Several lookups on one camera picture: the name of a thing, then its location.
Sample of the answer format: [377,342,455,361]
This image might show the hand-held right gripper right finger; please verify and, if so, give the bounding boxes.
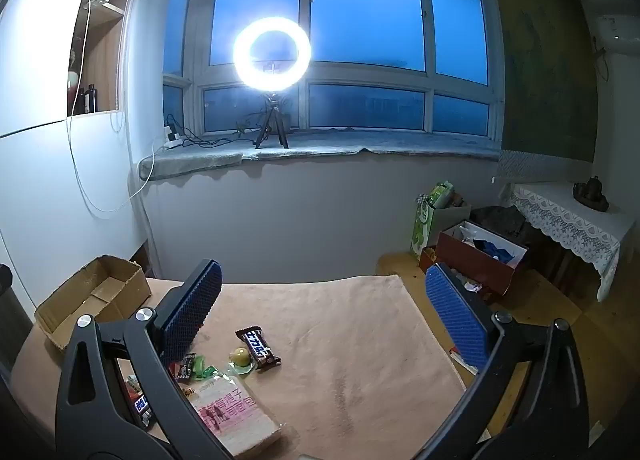
[420,262,592,460]

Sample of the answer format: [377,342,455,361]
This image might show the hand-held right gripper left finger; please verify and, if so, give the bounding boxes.
[55,259,223,460]

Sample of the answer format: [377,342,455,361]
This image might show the small green candy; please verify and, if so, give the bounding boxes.
[192,355,221,381]

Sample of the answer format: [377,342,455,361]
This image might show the yellow ball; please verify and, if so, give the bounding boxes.
[229,346,257,375]

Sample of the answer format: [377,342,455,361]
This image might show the cardboard box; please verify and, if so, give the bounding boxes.
[34,255,152,352]

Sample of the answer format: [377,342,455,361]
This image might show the pink label bread packet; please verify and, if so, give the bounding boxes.
[187,374,282,458]

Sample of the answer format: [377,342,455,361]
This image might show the red white book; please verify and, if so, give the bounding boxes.
[450,347,481,376]

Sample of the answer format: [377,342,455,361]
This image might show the red box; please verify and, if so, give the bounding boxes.
[435,221,528,296]

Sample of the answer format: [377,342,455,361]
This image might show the wooden low table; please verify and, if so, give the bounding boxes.
[376,251,601,441]

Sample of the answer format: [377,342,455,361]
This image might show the green gift bag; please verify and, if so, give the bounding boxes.
[411,181,471,258]

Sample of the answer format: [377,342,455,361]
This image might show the lace covered side table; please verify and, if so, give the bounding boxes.
[500,182,636,303]

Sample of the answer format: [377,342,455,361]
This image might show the dark ornament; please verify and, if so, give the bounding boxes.
[572,175,610,212]

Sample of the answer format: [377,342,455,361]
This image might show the white cabinet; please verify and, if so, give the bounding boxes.
[0,0,166,291]

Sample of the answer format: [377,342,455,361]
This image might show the black tripod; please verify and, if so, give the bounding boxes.
[254,90,291,150]

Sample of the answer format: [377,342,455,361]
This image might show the wooden shelf niche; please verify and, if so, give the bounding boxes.
[67,0,143,117]

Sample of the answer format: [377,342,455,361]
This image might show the window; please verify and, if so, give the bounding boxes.
[162,0,503,138]

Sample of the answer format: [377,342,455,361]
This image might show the white air conditioner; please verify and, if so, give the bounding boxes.
[595,15,640,51]

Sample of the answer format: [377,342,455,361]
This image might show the black cables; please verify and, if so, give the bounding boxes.
[180,112,261,148]

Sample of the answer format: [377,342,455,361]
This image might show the white cable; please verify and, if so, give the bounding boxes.
[65,0,156,213]

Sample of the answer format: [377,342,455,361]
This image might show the ring light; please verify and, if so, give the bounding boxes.
[232,17,313,91]

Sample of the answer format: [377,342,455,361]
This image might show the green wall hanging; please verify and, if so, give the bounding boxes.
[482,0,601,163]

